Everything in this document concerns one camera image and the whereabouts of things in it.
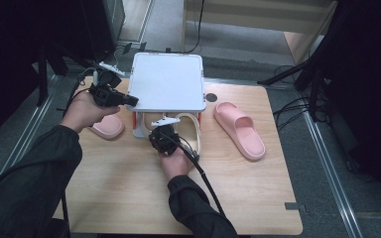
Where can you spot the metal floor rail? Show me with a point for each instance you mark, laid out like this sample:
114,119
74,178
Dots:
29,135
330,165

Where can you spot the dark cabinet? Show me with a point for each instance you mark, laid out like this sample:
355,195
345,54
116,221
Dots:
107,26

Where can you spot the dark round table grommet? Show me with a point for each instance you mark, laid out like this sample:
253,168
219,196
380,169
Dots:
211,97

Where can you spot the light wooden cabinet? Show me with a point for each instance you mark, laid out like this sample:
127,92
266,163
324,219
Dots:
261,20

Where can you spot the person's left hand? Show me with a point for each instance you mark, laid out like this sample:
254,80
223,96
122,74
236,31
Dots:
79,112

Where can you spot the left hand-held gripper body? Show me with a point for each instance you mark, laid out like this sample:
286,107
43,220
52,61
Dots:
105,94

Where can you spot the black tape strip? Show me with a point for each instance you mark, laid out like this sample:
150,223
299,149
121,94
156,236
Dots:
294,206

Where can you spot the black metal stand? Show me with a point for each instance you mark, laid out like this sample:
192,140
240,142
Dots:
42,76
315,95

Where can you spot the person's right hand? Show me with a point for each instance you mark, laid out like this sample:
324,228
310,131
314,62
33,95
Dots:
177,163

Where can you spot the pink slide slipper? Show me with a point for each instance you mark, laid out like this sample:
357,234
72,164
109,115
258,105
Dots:
241,130
109,127

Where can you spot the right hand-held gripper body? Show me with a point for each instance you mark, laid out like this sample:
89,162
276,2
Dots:
163,140

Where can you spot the white shoe rack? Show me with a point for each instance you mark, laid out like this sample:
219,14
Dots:
167,82

